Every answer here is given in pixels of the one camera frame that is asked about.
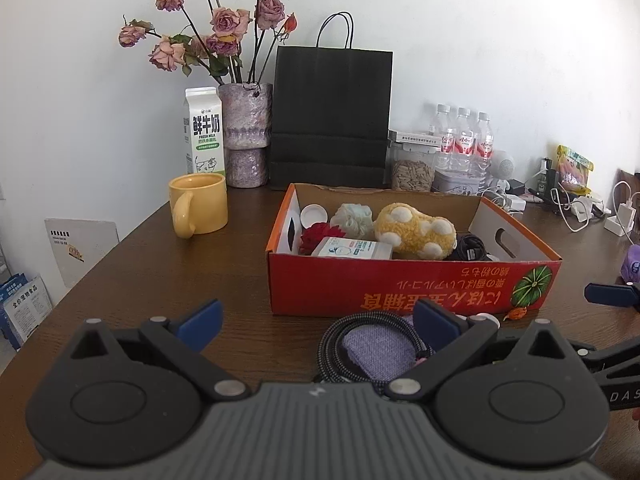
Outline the water bottle right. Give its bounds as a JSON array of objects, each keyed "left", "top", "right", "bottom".
[{"left": 471, "top": 112, "right": 495, "bottom": 191}]

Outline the yellow ceramic mug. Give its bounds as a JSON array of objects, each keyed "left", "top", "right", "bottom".
[{"left": 168, "top": 174, "right": 228, "bottom": 240}]

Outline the dried pink rose bouquet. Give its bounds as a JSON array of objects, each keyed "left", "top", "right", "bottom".
[{"left": 117, "top": 0, "right": 298, "bottom": 86}]

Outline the white jar lid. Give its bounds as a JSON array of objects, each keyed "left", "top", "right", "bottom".
[{"left": 299, "top": 204, "right": 329, "bottom": 230}]

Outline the purple textured vase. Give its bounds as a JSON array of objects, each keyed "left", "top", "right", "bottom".
[{"left": 218, "top": 84, "right": 272, "bottom": 188}]

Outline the water bottle middle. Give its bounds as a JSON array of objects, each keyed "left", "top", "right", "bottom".
[{"left": 451, "top": 106, "right": 474, "bottom": 174}]

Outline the flat white red box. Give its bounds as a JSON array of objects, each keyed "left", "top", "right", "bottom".
[{"left": 388, "top": 129, "right": 442, "bottom": 150}]

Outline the yellow spotted plush toy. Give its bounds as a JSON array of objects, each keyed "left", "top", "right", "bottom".
[{"left": 373, "top": 203, "right": 458, "bottom": 260}]

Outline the black paper shopping bag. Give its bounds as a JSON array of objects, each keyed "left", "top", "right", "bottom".
[{"left": 269, "top": 11, "right": 393, "bottom": 188}]

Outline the white milk carton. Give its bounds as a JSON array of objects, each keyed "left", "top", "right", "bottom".
[{"left": 183, "top": 87, "right": 224, "bottom": 174}]

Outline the red cardboard box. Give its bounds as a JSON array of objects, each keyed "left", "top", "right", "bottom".
[{"left": 266, "top": 183, "right": 562, "bottom": 316}]

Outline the pale green bath pouf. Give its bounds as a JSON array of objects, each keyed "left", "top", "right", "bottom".
[{"left": 330, "top": 204, "right": 374, "bottom": 240}]

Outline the white charger with cable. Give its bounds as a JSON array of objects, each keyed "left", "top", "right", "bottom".
[{"left": 604, "top": 180, "right": 639, "bottom": 244}]

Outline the yellow snack packet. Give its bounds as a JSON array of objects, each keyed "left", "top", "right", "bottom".
[{"left": 556, "top": 145, "right": 593, "bottom": 196}]

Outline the white leaflet card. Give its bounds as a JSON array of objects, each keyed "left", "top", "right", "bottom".
[{"left": 44, "top": 218, "right": 119, "bottom": 288}]

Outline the blue white booklet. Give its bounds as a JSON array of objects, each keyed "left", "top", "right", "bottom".
[{"left": 0, "top": 273, "right": 53, "bottom": 350}]

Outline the black braided cable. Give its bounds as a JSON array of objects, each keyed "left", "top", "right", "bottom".
[{"left": 316, "top": 311, "right": 436, "bottom": 395}]

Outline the purple fabric pouch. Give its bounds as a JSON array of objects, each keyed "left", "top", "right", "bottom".
[{"left": 335, "top": 315, "right": 433, "bottom": 384}]

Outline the black coiled cable in box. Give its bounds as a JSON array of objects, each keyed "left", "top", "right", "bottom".
[{"left": 444, "top": 232, "right": 497, "bottom": 262}]

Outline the white wet wipes pack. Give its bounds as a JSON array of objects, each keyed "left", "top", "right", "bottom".
[{"left": 311, "top": 237, "right": 393, "bottom": 260}]

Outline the white round robot toy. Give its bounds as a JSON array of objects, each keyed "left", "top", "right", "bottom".
[{"left": 488, "top": 151, "right": 515, "bottom": 193}]

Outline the water bottle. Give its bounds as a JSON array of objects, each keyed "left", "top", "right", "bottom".
[
  {"left": 451, "top": 106, "right": 474, "bottom": 174},
  {"left": 471, "top": 112, "right": 495, "bottom": 191},
  {"left": 432, "top": 104, "right": 454, "bottom": 170}
]

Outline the white round button disc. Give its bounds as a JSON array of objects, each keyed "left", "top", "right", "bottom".
[{"left": 469, "top": 312, "right": 501, "bottom": 328}]

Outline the clear jar of seeds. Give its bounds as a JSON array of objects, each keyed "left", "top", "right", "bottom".
[{"left": 390, "top": 143, "right": 435, "bottom": 193}]

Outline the water bottle left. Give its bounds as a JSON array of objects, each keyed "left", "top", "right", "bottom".
[{"left": 432, "top": 104, "right": 454, "bottom": 170}]

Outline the small metal tin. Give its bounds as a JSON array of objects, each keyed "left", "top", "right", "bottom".
[{"left": 432, "top": 169, "right": 483, "bottom": 196}]

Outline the red rose flower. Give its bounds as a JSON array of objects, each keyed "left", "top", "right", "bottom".
[{"left": 299, "top": 222, "right": 346, "bottom": 256}]

